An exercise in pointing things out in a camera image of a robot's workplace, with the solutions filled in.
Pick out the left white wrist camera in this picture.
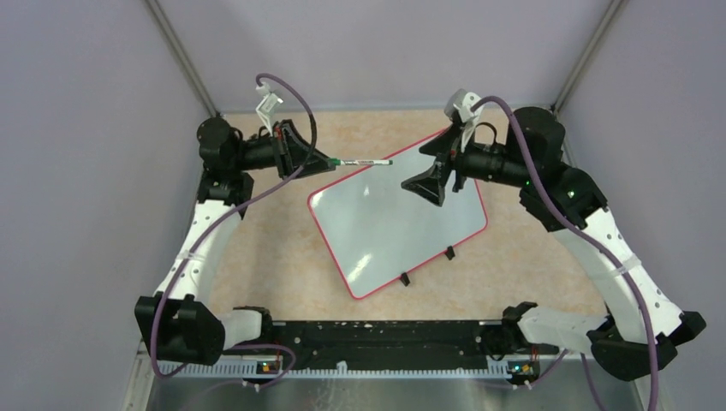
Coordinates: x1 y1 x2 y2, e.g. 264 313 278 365
255 82 284 134

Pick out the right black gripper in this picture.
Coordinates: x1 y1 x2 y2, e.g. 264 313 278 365
402 121 533 206

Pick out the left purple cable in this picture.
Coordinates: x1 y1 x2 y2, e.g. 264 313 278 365
149 72 318 392

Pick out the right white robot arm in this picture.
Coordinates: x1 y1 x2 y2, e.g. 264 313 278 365
402 107 706 381

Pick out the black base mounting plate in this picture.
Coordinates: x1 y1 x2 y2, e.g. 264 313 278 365
247 319 560 372

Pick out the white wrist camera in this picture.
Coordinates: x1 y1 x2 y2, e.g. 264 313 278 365
444 89 483 152
255 82 284 134

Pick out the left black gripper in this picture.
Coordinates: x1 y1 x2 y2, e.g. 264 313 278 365
233 119 336 180

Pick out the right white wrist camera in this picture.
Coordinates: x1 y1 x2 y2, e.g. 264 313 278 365
444 89 483 152

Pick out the white board with red frame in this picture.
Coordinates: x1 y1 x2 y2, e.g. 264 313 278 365
306 135 488 300

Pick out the white cable duct rail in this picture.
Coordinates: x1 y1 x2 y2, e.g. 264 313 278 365
176 358 511 380

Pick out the green capped whiteboard marker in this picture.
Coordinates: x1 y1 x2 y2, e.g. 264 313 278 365
330 158 393 166

